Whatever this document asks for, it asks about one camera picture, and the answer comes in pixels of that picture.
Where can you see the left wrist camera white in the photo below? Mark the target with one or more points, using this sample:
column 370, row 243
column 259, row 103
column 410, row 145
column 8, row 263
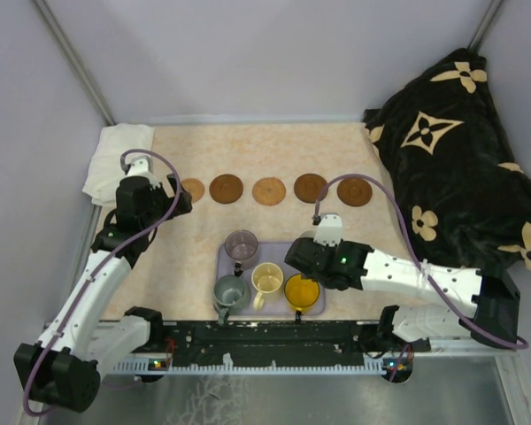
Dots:
column 141, row 167

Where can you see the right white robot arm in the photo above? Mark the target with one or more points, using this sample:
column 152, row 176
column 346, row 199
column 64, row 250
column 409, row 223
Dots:
column 459, row 302

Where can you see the amber yellow glass mug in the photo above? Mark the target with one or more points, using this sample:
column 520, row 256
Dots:
column 301, row 294

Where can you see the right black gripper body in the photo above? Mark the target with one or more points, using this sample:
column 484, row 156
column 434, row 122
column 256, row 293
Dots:
column 321, row 278

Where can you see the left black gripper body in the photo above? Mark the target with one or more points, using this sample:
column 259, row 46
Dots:
column 160, row 201

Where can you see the cream yellow mug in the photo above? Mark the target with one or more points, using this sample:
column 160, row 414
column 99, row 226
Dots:
column 267, row 279

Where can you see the white mug blue handle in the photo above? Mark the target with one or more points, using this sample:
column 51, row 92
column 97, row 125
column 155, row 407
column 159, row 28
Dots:
column 311, row 234

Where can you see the lavender plastic tray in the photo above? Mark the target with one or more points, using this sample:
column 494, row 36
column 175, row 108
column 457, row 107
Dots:
column 279, row 307

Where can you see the dark wooden coaster back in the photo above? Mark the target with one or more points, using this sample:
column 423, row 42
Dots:
column 354, row 192

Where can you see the black floral blanket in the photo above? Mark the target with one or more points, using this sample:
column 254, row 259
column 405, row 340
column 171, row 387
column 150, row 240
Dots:
column 465, row 199

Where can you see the white folded cloth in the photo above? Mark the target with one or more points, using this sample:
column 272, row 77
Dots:
column 104, row 172

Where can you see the woven rattan coaster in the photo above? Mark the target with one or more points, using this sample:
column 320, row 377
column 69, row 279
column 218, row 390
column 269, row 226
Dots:
column 269, row 191
column 194, row 187

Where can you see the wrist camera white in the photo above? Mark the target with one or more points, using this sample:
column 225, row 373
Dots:
column 141, row 167
column 328, row 231

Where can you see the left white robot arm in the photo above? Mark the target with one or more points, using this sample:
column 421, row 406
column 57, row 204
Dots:
column 65, row 366

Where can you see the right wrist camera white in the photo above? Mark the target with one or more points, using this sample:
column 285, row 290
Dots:
column 328, row 231

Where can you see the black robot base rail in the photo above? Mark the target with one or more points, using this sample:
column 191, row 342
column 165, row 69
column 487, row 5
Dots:
column 273, row 348

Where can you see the smoky purple glass mug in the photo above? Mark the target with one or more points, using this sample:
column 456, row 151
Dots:
column 241, row 247

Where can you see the grey green mug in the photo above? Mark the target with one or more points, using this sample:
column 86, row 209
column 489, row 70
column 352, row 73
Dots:
column 230, row 296

